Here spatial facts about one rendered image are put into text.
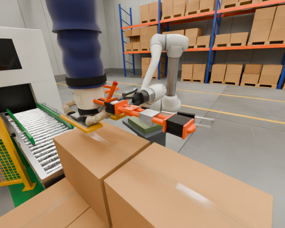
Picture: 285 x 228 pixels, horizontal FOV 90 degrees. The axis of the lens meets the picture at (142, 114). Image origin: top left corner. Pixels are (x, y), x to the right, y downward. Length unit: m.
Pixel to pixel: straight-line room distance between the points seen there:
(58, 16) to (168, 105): 1.11
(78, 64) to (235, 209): 0.92
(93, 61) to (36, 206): 1.05
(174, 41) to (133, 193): 1.12
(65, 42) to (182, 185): 0.85
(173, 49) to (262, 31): 6.51
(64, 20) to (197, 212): 0.95
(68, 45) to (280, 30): 7.40
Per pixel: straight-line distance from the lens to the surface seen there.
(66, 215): 1.23
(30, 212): 1.36
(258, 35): 7.67
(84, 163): 0.88
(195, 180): 0.76
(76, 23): 0.81
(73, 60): 0.82
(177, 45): 1.33
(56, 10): 0.84
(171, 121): 0.50
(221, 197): 0.73
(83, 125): 0.83
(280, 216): 2.14
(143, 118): 0.58
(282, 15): 7.75
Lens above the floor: 1.49
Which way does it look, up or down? 23 degrees down
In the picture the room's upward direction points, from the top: 2 degrees counter-clockwise
